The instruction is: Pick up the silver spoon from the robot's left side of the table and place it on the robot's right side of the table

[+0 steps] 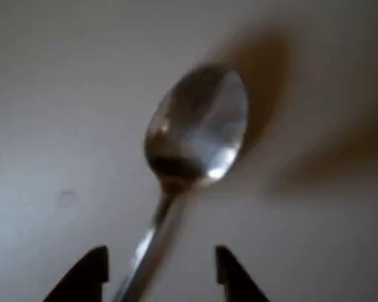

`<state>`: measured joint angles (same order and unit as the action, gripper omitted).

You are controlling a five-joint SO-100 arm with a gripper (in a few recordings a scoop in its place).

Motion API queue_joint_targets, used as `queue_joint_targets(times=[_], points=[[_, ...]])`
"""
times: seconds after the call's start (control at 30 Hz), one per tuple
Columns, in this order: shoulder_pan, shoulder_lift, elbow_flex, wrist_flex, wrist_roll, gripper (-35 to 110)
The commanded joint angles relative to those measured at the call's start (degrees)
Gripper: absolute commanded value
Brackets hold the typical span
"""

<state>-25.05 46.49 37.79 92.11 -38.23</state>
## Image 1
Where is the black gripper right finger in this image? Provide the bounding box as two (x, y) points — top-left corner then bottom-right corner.
(215, 245), (272, 302)

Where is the silver metal spoon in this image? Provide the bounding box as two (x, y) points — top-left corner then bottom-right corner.
(112, 62), (249, 302)

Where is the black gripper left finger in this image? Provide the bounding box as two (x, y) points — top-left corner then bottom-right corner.
(43, 245), (110, 302)

